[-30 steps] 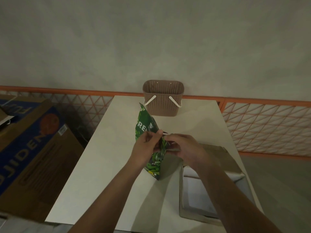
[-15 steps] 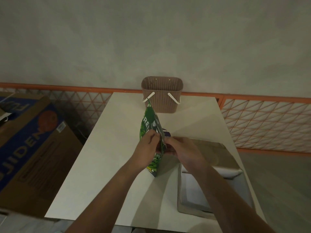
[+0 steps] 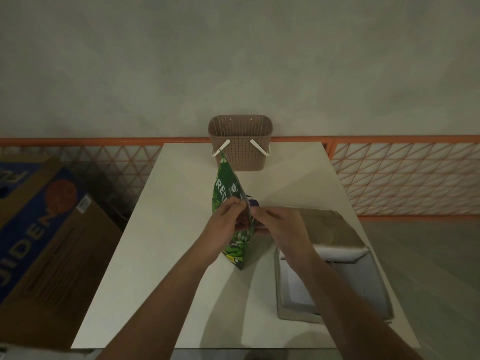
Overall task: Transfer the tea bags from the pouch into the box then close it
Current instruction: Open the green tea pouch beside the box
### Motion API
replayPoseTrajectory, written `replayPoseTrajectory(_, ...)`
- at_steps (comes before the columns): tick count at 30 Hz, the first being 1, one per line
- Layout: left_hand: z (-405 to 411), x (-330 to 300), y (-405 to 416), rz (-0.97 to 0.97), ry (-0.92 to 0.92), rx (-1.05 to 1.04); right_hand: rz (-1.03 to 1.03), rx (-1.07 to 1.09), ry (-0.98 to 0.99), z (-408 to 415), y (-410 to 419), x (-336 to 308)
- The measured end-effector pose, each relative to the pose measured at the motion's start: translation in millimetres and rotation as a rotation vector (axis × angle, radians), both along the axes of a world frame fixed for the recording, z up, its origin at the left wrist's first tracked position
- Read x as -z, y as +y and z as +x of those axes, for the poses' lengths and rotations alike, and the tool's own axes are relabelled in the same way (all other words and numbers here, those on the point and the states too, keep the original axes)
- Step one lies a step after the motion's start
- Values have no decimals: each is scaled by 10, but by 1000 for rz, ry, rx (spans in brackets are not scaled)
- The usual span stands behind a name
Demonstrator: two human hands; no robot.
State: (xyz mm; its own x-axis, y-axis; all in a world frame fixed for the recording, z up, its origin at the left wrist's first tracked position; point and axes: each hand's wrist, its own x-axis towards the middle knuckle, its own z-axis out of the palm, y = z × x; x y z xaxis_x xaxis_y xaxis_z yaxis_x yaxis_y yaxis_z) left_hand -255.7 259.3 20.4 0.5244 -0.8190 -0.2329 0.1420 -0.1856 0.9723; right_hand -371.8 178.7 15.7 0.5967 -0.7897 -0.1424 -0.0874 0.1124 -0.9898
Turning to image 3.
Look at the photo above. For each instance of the person's left hand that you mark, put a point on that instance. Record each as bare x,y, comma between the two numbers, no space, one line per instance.
221,228

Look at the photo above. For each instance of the person's right hand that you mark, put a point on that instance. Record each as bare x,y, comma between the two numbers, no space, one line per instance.
288,232

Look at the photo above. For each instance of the green tea pouch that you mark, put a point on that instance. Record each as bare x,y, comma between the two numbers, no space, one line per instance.
225,187

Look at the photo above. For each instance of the beige fabric storage box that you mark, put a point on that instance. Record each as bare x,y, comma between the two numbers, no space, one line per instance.
337,228

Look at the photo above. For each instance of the person's right forearm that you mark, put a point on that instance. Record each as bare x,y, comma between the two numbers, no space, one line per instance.
345,314

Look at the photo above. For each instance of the person's left forearm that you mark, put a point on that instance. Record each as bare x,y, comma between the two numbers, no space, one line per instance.
161,314

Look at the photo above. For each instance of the brown perforated plastic basket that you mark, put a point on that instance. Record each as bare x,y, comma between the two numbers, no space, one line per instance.
240,146

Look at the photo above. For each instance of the orange metal mesh fence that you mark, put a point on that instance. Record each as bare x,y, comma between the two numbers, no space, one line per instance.
375,139

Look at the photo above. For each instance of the blue printed cardboard carton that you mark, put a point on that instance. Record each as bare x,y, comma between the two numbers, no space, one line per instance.
56,258

